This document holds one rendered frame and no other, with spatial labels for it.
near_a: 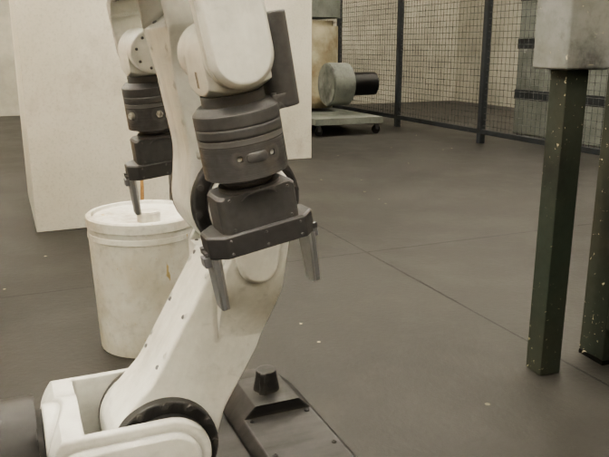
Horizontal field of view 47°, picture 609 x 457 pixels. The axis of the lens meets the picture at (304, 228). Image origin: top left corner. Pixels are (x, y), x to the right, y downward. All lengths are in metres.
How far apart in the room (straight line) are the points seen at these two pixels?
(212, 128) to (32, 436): 0.47
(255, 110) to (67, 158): 2.64
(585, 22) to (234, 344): 1.09
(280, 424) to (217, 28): 0.74
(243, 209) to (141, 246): 1.12
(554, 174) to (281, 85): 1.12
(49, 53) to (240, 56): 2.62
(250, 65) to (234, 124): 0.06
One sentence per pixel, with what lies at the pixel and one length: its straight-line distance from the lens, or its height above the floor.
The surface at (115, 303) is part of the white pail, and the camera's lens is 1.91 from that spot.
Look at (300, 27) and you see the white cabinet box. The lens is 5.16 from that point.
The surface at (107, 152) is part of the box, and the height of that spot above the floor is 0.34.
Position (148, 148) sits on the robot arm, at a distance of 1.16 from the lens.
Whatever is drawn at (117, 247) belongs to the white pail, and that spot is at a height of 0.31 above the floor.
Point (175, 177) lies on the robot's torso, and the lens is 0.97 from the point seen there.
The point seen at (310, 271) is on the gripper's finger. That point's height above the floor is 0.56.
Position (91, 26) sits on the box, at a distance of 3.28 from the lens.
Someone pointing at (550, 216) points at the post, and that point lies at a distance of 1.78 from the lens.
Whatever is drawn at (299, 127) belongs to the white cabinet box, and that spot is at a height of 0.23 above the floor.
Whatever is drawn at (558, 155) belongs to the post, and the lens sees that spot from 1.74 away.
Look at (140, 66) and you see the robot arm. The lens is 1.11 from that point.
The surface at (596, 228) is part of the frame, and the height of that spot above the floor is 0.35.
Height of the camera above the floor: 0.80
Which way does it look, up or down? 14 degrees down
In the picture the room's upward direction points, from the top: straight up
